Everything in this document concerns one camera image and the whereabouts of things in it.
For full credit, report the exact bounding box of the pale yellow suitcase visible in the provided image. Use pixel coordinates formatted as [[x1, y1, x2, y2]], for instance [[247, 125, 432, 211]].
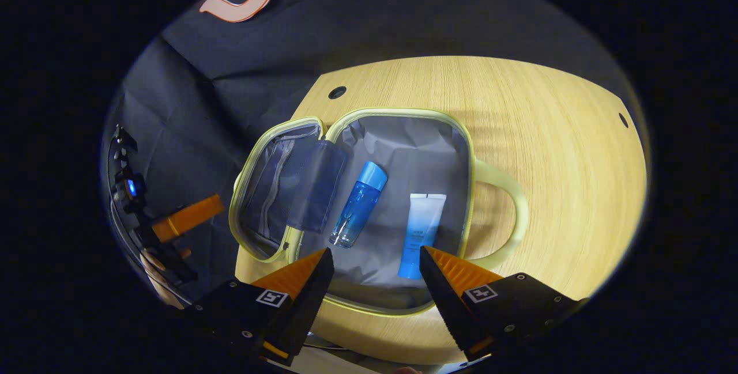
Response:
[[229, 108, 529, 317]]

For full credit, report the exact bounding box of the clear blue bottle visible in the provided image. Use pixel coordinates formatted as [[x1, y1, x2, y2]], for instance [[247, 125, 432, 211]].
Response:
[[329, 161, 388, 249]]

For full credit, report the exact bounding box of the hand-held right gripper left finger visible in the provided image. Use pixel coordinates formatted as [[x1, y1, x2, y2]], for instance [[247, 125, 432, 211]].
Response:
[[184, 247, 335, 366]]

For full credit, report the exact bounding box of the black backdrop cloth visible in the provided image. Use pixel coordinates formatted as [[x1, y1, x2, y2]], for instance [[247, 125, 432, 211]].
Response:
[[101, 0, 635, 305]]

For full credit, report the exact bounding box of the blue white tube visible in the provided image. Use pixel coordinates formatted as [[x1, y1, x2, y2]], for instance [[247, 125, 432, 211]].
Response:
[[397, 193, 447, 280]]

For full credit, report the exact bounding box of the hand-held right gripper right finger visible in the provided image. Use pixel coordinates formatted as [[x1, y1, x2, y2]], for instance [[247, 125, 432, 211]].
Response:
[[419, 245, 583, 363]]

